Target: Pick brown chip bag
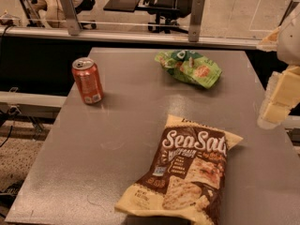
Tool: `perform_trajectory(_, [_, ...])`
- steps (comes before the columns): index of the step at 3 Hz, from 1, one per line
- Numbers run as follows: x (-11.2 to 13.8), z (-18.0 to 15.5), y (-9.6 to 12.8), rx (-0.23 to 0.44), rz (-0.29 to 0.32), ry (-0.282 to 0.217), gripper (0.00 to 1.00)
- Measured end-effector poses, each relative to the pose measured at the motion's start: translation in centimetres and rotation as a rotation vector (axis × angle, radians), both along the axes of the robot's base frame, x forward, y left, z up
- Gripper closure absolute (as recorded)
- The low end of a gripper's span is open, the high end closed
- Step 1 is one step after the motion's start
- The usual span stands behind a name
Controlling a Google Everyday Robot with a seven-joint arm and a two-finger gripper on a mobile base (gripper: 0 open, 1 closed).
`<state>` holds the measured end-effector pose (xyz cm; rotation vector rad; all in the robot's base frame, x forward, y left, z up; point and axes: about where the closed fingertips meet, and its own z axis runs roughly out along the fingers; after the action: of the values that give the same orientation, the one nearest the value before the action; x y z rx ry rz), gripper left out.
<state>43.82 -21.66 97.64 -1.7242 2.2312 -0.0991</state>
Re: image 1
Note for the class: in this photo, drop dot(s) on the metal railing bar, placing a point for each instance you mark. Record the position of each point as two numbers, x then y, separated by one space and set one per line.
137 38

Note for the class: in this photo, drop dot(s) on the orange soda can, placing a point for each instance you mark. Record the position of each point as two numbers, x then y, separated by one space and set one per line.
86 76

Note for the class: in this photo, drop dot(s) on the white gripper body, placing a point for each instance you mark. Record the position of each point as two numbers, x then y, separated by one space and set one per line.
290 40

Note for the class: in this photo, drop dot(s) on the metal bracket post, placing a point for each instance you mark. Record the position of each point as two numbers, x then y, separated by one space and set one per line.
195 20
73 26

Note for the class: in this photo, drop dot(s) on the black office chair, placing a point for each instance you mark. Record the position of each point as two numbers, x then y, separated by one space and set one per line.
167 12

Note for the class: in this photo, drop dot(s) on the green chip bag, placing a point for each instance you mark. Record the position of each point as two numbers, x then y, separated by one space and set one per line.
190 67

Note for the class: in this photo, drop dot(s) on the left metal bracket post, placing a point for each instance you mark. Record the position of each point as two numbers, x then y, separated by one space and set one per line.
73 26

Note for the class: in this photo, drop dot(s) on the brown sea salt chip bag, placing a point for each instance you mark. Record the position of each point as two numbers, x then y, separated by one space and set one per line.
187 174

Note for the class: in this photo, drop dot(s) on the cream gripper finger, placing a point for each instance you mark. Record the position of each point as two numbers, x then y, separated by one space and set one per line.
270 42
282 94

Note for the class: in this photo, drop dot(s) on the right metal bracket post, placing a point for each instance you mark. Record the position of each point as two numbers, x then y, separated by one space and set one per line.
195 20

